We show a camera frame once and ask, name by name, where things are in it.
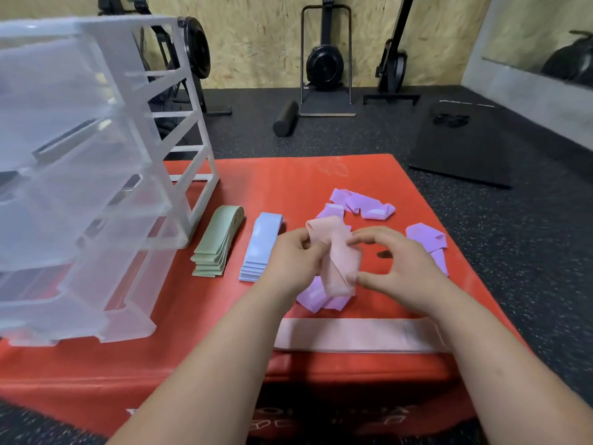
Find person's left hand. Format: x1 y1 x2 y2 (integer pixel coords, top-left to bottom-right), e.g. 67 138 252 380
259 227 332 302

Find person's left forearm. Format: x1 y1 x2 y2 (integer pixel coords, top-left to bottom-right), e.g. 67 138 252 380
109 282 297 445

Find black upright rowing machine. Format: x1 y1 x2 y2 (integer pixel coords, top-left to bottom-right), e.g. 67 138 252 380
363 0 423 106

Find wall mirror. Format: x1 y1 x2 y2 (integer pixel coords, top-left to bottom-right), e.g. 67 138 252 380
481 0 593 91

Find purple band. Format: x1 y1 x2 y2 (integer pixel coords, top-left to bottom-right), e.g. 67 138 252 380
296 275 355 313
316 203 352 232
329 188 396 222
405 222 449 276

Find translucent plastic drawer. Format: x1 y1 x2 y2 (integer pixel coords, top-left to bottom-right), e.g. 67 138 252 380
0 213 191 346
0 34 126 172
0 117 172 272
99 245 182 344

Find clear plastic drawer unit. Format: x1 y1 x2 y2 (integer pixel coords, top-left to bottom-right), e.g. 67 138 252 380
0 15 220 248

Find person's right forearm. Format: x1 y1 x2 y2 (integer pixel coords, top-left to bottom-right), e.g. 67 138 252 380
424 287 593 445

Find black straps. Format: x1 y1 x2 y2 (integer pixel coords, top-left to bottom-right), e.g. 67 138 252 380
432 113 470 129

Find stack of blue bands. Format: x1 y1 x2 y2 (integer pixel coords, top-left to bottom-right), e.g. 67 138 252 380
238 211 284 283

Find red soft plyo box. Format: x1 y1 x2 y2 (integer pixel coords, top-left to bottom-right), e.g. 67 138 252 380
0 154 529 439

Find black foam roller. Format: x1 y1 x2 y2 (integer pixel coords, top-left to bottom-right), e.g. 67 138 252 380
272 100 301 138

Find stack of pink bands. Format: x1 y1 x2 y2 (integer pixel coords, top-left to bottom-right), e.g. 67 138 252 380
274 318 448 354

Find black ski machine with stand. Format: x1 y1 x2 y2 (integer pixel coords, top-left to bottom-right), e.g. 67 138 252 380
298 0 358 118

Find stack of green bands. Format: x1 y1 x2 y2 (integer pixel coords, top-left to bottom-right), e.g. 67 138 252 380
190 205 245 279

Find black exercise mat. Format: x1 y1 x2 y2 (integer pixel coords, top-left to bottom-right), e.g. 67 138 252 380
407 100 515 189

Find pink elastic band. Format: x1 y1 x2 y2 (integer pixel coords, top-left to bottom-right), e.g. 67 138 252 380
305 216 363 297

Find person's right hand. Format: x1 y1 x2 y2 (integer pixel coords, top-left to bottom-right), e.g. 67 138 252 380
346 226 453 316

